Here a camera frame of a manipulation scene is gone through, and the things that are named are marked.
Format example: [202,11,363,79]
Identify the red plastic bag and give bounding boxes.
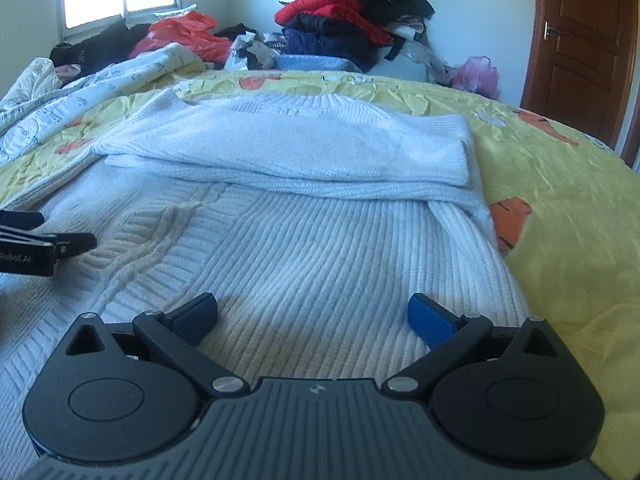
[129,10,231,64]

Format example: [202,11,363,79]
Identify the light blue knit garment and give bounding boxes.
[273,54,361,74]

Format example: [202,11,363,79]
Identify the red garment on pile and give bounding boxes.
[274,0,393,46]

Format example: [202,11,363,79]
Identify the navy blue garment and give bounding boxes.
[282,13,378,73]

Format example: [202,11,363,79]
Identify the yellow carrot print bedspread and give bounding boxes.
[1,66,639,479]

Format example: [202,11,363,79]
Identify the black clothes by window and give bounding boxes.
[49,18,150,77]

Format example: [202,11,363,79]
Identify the white knit sweater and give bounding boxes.
[1,90,527,479]

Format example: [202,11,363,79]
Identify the brown wooden door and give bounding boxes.
[521,0,638,148]

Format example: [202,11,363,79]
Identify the white text print quilt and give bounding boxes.
[1,42,205,166]

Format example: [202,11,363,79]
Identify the pink plastic bag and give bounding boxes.
[451,55,499,100]

